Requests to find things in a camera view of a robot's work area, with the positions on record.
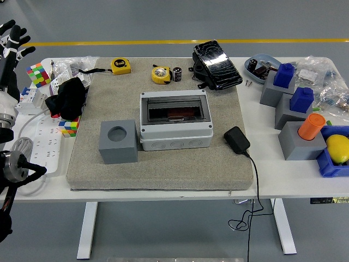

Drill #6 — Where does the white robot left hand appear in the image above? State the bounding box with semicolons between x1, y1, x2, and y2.
0;19;37;117

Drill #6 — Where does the grey electrical junction box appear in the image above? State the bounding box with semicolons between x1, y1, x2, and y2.
139;89;214;152

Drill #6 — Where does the large colourful puzzle cube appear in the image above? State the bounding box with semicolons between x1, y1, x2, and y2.
26;62;53;89

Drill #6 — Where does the white circuit breaker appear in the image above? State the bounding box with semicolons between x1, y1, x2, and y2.
15;86;49;116

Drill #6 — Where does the black cloth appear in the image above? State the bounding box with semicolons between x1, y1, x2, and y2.
45;77;87;121

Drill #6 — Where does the clear plastic bag with labels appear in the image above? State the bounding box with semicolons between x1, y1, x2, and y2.
50;56;100;95

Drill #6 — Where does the white power strip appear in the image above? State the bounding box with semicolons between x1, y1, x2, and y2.
28;114;63;176

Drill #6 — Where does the small colourful puzzle cube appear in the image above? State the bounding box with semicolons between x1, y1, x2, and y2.
58;116;82;138

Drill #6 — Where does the yellow square tape measure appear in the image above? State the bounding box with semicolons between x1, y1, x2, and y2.
78;58;132;76

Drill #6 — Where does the grey block with round hole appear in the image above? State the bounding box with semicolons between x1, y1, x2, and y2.
98;119;139;165

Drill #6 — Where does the yellow round tape measure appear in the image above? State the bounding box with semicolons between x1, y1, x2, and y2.
151;64;172;85

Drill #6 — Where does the white table leg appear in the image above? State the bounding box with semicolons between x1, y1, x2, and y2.
269;198;298;255
76;201;99;260

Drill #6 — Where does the grey-brown mat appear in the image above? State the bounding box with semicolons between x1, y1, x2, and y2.
66;56;254;192

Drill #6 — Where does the black power adapter plug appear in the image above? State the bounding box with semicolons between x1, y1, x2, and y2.
223;126;251;155

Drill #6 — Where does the brown electronic component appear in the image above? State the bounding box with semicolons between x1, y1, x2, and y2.
253;65;271;80

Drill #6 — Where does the blue-grey dish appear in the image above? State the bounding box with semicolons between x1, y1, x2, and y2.
244;53;282;85

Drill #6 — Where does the grey holder block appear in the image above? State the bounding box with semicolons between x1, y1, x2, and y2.
274;93;314;130
278;121;328;162
259;71;297;108

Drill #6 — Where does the blue bottle-shaped block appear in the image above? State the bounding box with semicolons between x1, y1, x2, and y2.
289;87;314;114
273;63;296;89

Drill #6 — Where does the clear plastic parts bag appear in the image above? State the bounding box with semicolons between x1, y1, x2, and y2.
312;80;349;116
293;55;338;86

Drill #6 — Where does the orange cylinder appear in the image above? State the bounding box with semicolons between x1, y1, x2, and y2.
297;113;327;141

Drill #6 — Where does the blue plastic bin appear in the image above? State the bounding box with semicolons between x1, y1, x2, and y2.
316;125;349;178

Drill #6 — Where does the yellow lemon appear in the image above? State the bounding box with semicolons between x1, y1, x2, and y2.
326;134;349;165

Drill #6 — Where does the black table control panel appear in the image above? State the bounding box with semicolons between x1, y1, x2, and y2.
309;196;349;205

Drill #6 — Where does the white power cable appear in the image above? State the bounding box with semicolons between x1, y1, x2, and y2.
10;109;52;196

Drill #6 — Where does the black adapter cord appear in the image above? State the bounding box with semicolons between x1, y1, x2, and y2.
227;151;275;262

